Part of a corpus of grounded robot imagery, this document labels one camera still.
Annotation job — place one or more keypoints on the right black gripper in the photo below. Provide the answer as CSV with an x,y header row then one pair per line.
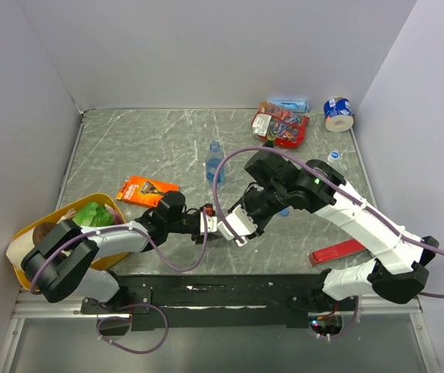
x,y
246,196

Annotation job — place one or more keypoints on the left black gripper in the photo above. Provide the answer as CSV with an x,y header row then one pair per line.
x,y
198,237

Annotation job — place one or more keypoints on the blue label water bottle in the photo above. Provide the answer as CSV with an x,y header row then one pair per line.
x,y
214,157

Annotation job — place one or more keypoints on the blue white bottle cap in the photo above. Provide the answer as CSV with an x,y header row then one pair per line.
x,y
334,157

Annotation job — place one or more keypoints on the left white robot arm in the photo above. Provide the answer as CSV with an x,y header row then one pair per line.
x,y
60,265

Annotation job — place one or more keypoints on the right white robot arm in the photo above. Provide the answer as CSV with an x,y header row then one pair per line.
x,y
397,271

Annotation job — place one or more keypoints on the green glass bottle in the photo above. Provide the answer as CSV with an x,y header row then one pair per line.
x,y
270,141

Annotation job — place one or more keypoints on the orange razor box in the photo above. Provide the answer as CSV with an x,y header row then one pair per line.
x,y
142,191

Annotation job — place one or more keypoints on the red snack bag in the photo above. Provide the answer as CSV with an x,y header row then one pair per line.
x,y
286,128

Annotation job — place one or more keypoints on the red rectangular box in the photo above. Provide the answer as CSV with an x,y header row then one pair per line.
x,y
335,252

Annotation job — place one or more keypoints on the green lettuce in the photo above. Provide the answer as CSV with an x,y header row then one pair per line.
x,y
93,215

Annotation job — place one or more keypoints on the light blue box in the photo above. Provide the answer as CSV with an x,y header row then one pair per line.
x,y
301,107

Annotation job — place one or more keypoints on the brown white paper roll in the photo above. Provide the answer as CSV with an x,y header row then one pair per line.
x,y
22,245

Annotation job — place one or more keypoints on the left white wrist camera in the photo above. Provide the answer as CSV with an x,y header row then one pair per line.
x,y
208,219

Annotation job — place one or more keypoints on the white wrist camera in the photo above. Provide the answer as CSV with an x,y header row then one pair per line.
x,y
208,219
238,226

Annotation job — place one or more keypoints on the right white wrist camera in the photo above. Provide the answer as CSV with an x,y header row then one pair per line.
x,y
238,226

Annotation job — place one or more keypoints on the black base frame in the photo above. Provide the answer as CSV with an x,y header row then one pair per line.
x,y
153,301

